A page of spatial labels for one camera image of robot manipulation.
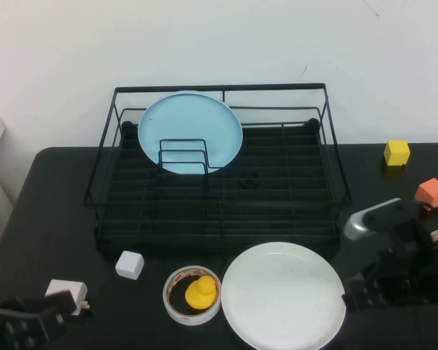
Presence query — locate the light blue plate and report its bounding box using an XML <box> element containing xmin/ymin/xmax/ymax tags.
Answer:
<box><xmin>137</xmin><ymin>91</ymin><xmax>245</xmax><ymax>175</ymax></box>

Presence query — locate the yellow rubber duck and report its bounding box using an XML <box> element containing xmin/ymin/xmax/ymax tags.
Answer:
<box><xmin>184</xmin><ymin>275</ymin><xmax>218</xmax><ymax>310</ymax></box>

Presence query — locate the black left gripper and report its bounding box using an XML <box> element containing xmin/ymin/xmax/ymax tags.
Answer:
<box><xmin>0</xmin><ymin>290</ymin><xmax>76</xmax><ymax>350</ymax></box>

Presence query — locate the silver grey wrist camera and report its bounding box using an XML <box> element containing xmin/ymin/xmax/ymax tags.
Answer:
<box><xmin>343</xmin><ymin>198</ymin><xmax>426</xmax><ymax>242</ymax></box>

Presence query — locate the white plate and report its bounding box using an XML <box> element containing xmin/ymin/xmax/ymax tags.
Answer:
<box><xmin>220</xmin><ymin>241</ymin><xmax>347</xmax><ymax>350</ymax></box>

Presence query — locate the white cube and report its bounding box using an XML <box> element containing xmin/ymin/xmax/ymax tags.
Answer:
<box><xmin>115</xmin><ymin>249</ymin><xmax>146</xmax><ymax>281</ymax></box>

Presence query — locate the white power adapter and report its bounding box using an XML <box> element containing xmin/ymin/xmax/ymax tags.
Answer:
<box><xmin>43</xmin><ymin>279</ymin><xmax>93</xmax><ymax>317</ymax></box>

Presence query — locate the black wire dish rack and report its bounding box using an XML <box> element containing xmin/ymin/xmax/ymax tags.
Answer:
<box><xmin>83</xmin><ymin>82</ymin><xmax>353</xmax><ymax>254</ymax></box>

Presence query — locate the orange cube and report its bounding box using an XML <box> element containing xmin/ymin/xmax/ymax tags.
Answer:
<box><xmin>414</xmin><ymin>177</ymin><xmax>438</xmax><ymax>212</ymax></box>

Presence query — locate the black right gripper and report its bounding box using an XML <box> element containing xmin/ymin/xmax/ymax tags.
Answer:
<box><xmin>334</xmin><ymin>218</ymin><xmax>434</xmax><ymax>311</ymax></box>

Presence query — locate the yellow cube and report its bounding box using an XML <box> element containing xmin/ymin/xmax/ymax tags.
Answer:
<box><xmin>383</xmin><ymin>139</ymin><xmax>411</xmax><ymax>168</ymax></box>

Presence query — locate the black drip tray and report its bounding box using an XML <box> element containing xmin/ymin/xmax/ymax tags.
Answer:
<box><xmin>94</xmin><ymin>118</ymin><xmax>341</xmax><ymax>255</ymax></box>

